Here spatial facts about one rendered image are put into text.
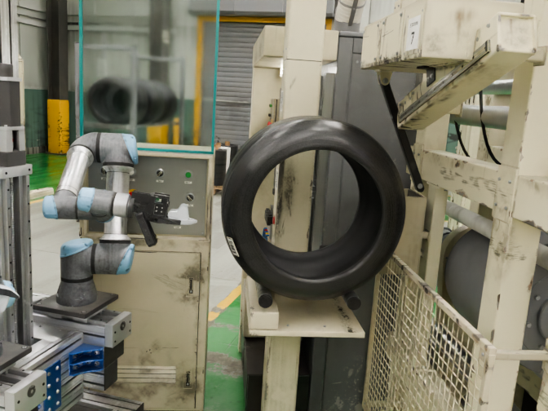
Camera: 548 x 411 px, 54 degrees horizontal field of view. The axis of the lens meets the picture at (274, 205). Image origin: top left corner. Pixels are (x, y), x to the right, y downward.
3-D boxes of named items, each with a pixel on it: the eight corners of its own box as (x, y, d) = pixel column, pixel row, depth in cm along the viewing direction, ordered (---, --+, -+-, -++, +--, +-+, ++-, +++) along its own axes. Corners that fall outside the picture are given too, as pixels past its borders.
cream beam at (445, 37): (358, 69, 190) (362, 26, 188) (426, 74, 193) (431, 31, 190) (417, 57, 131) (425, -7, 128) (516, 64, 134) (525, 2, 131)
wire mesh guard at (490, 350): (361, 406, 222) (378, 241, 208) (365, 406, 222) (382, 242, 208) (450, 608, 134) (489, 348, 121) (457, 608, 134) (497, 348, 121)
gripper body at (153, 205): (170, 199, 165) (130, 192, 164) (165, 226, 167) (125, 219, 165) (172, 195, 173) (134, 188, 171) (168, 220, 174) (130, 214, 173)
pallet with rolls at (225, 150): (204, 182, 954) (206, 139, 939) (248, 185, 944) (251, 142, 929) (184, 193, 837) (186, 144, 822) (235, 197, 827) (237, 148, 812)
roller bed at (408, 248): (365, 258, 220) (373, 187, 214) (400, 259, 221) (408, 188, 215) (379, 274, 200) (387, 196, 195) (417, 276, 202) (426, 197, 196)
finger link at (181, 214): (198, 209, 167) (169, 204, 166) (196, 227, 168) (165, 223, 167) (199, 207, 170) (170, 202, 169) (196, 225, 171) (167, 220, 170)
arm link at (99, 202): (85, 190, 172) (80, 183, 164) (120, 196, 173) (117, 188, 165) (79, 214, 170) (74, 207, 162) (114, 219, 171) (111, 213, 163)
